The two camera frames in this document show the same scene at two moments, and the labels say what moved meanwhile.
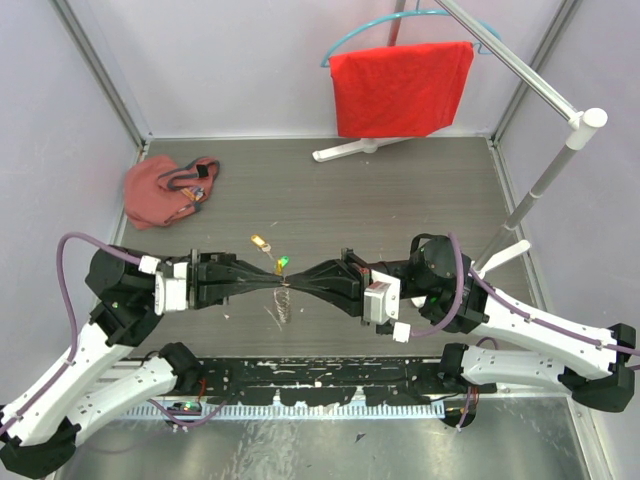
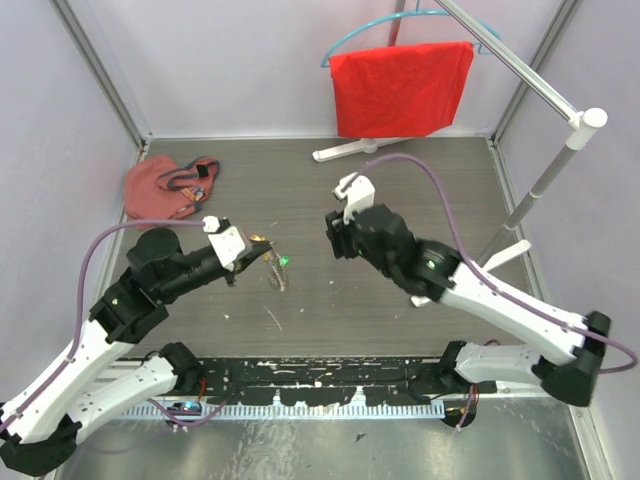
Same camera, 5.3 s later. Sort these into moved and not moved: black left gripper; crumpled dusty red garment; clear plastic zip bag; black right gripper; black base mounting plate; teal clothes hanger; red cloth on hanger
Moved: black left gripper; clear plastic zip bag; black right gripper
Not moved: teal clothes hanger; crumpled dusty red garment; black base mounting plate; red cloth on hanger
